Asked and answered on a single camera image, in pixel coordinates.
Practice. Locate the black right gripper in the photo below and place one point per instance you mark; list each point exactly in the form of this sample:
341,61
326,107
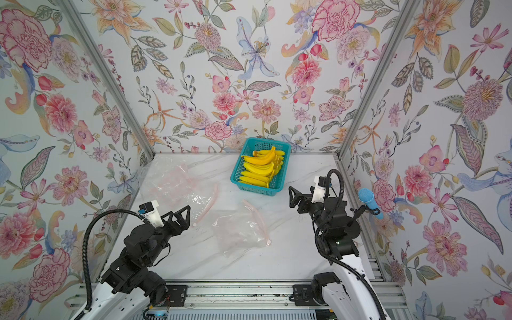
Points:
302,199

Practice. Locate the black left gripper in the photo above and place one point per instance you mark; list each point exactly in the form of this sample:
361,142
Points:
183,224

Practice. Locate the pink dotted zip bag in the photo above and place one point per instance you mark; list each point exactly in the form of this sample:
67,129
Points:
173,186

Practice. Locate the yellow banana bunch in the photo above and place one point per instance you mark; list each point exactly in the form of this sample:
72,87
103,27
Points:
255,179
264,157

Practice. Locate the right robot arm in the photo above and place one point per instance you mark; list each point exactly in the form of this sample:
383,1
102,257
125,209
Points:
345,289

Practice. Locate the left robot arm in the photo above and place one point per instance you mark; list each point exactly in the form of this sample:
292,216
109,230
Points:
128,281

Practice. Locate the teal plastic basket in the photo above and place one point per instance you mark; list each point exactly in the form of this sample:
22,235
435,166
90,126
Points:
277,180

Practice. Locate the blue microphone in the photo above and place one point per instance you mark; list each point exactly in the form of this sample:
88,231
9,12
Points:
369,204

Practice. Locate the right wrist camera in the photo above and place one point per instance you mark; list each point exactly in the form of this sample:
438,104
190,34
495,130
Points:
320,189

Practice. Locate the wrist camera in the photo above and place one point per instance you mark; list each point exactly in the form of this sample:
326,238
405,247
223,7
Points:
320,189
149,211

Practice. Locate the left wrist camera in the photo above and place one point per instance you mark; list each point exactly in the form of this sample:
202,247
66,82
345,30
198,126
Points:
149,211

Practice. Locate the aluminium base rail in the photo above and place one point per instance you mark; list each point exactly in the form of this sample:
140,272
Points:
212,300

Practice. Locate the aluminium corner post left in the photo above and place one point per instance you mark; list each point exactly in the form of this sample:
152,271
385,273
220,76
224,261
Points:
78,25

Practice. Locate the aluminium corner post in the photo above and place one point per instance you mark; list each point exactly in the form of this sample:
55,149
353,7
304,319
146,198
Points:
78,25
403,20

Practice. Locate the aluminium corner post right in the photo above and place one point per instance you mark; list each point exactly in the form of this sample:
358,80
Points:
403,20

